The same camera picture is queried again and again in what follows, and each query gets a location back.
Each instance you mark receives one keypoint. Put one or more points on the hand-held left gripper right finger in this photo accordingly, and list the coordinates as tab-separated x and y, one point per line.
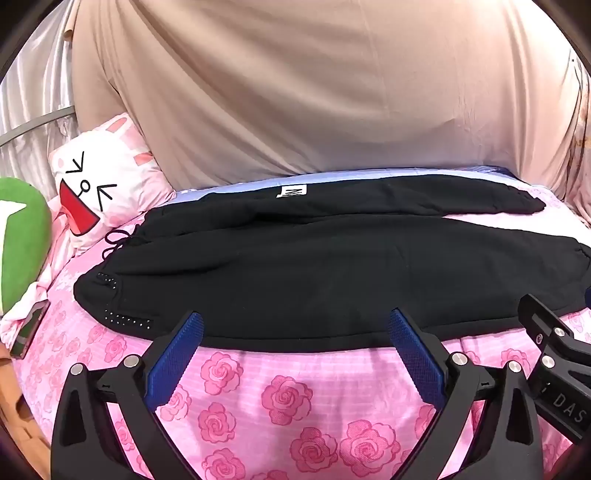
413	355

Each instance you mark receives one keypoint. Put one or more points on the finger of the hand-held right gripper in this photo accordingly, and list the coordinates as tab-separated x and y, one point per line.
554	344

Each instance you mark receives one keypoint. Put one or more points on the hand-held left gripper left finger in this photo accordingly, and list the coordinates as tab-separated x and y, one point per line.
178	355

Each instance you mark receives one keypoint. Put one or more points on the black pants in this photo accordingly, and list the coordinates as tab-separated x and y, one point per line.
300	267

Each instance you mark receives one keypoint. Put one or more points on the pink rose bedsheet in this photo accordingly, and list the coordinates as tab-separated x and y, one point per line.
277	397

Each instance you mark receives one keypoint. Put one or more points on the dark smartphone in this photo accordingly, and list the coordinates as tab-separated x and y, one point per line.
28	330

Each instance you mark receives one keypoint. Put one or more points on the light blue striped sheet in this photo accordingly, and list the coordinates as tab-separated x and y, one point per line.
351	176

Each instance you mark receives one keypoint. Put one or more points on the green plush cushion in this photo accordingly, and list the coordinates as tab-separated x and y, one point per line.
21	244

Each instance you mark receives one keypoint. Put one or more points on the white rabbit face pillow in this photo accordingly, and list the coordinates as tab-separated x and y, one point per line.
104	175

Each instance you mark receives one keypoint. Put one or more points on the floral patterned curtain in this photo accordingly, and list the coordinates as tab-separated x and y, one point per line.
579	138

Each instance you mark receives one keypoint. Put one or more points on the grey metal rod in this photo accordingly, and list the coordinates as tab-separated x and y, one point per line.
32	124

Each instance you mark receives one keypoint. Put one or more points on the beige hanging cloth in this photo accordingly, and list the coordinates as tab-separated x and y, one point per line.
300	83

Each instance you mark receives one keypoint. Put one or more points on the silver satin curtain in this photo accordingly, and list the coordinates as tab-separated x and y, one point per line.
32	78

